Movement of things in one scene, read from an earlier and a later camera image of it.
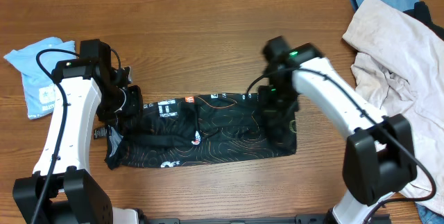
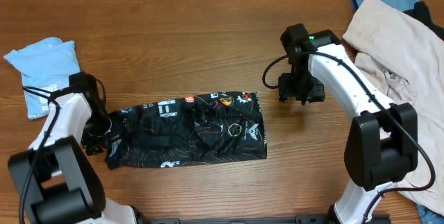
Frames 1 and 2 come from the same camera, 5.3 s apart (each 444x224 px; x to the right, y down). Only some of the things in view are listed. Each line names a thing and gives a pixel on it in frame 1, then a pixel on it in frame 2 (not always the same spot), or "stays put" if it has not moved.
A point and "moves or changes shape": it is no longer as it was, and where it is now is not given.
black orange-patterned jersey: x=194 y=130 moves or changes shape
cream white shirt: x=399 y=68 stays put
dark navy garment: x=421 y=11 stays put
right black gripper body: x=280 y=101 → x=302 y=87
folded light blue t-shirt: x=38 y=84 stays put
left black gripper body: x=120 y=105 → x=98 y=129
